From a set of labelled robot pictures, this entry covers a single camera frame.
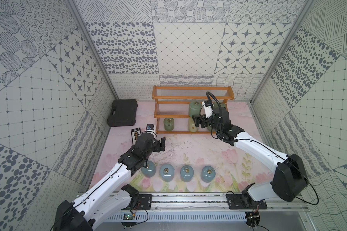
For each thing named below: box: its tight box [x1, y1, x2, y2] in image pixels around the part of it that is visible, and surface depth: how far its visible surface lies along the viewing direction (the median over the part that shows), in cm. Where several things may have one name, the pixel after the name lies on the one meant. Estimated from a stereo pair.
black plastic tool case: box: [106, 99, 138, 128], surface depth 109 cm
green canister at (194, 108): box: [188, 101, 202, 118], surface depth 89 cm
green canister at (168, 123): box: [163, 117, 175, 132], surface depth 100 cm
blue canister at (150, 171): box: [141, 160, 157, 178], surface depth 80 cm
